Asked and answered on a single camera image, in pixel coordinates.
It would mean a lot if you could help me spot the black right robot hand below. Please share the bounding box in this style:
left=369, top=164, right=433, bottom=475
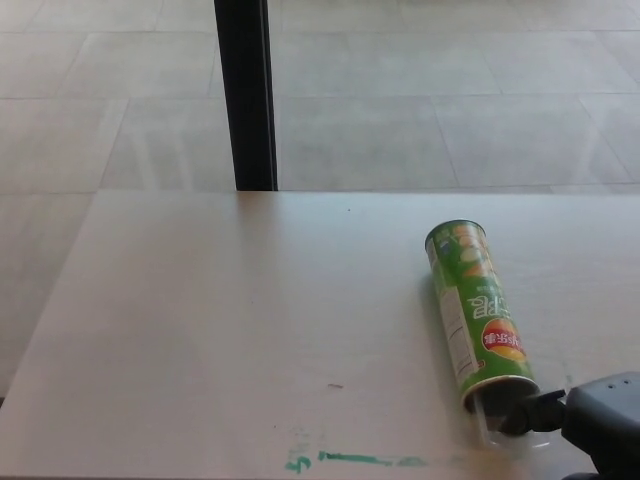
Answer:
left=501, top=370, right=640, bottom=480

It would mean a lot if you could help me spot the clear plastic chips tray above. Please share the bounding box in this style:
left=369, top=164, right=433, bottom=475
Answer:
left=471, top=391, right=553, bottom=449

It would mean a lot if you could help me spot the green chips can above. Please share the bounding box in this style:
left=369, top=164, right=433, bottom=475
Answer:
left=424, top=218, right=542, bottom=413

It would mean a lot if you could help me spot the black vertical post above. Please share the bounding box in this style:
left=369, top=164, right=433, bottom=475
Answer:
left=213, top=0, right=279, bottom=193

